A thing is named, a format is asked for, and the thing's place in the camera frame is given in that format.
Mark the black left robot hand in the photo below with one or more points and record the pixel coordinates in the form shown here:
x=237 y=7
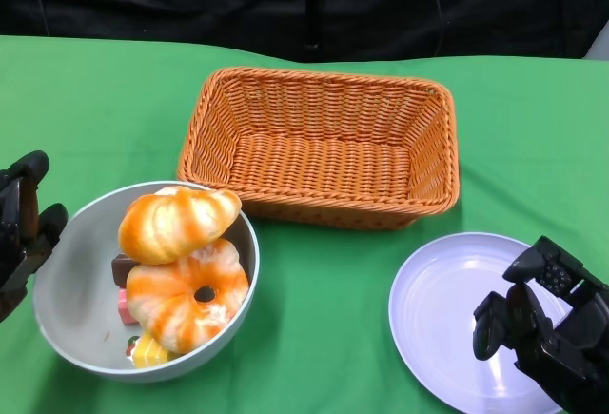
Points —
x=19 y=223

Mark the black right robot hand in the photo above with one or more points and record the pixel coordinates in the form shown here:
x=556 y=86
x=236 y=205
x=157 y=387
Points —
x=566 y=347

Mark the grey round bowl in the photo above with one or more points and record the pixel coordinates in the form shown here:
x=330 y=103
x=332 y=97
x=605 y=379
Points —
x=81 y=266

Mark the brown chocolate cake slice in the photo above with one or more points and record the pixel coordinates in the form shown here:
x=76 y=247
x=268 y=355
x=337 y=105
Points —
x=121 y=269

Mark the small pink cake slice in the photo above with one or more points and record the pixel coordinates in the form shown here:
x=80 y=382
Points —
x=124 y=307

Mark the lavender round plate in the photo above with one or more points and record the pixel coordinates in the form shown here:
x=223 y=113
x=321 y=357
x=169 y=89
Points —
x=438 y=290

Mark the yellow cake slice with cherry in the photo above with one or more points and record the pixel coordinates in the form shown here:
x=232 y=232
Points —
x=150 y=354

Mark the orange wicker basket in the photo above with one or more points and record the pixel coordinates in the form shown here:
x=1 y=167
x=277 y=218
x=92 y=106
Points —
x=323 y=166

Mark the green tablecloth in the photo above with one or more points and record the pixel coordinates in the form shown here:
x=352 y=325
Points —
x=95 y=124

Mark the black backdrop curtain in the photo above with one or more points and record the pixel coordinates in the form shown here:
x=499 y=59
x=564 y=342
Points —
x=190 y=0

